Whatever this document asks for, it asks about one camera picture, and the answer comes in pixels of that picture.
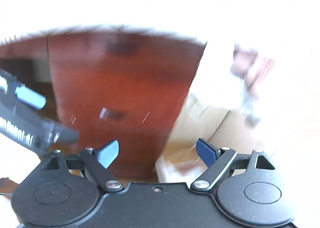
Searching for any cardboard box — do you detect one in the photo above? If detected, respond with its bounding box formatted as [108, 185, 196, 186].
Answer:
[155, 94, 253, 185]

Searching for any dark red wooden cabinet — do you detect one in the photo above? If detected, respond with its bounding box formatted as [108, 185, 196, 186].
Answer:
[1, 32, 205, 179]

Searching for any patterned white tablecloth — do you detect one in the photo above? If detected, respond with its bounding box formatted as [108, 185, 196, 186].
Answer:
[1, 0, 319, 45]

